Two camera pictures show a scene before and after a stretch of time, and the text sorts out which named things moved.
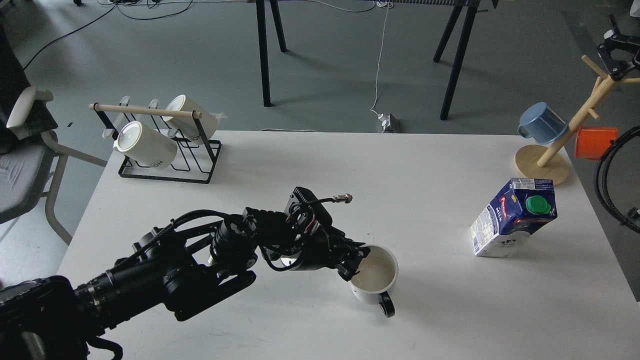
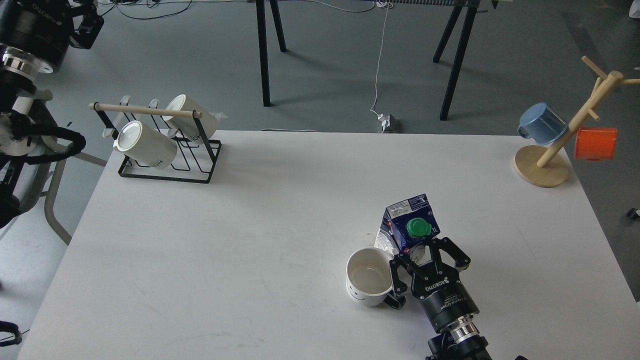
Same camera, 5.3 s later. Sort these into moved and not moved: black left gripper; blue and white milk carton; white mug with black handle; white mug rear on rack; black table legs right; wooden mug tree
Moved: blue and white milk carton; black left gripper
Not moved: white mug rear on rack; white mug with black handle; wooden mug tree; black table legs right
